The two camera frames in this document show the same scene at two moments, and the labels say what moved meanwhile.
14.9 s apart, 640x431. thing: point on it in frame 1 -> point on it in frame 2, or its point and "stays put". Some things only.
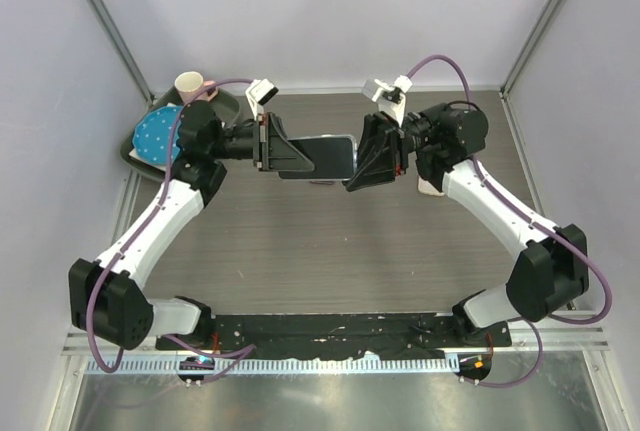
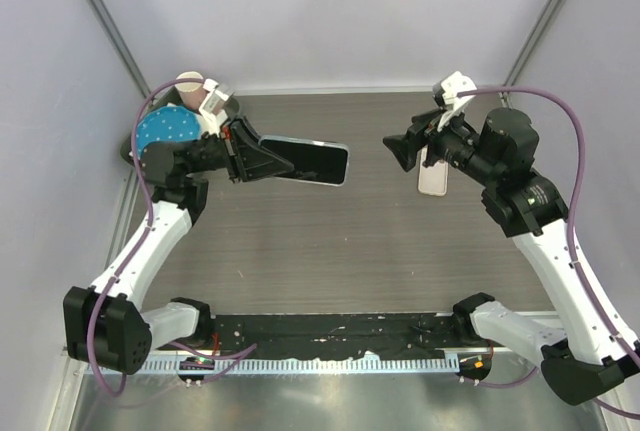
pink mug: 189,83 stays put
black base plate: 318,336 stays put
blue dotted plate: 153,135 stays put
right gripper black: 383,155 -> 406,146
